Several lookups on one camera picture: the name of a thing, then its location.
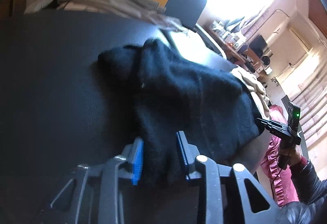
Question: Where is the black knit sweater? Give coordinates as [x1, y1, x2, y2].
[97, 39, 263, 186]

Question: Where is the person's right forearm black sleeve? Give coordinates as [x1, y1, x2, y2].
[290, 156, 326, 207]

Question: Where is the person's right hand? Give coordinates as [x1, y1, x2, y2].
[279, 145, 301, 167]

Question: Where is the beige garment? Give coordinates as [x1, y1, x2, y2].
[231, 67, 270, 120]

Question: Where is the grey hoodie on chair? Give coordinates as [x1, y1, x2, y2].
[58, 0, 188, 32]

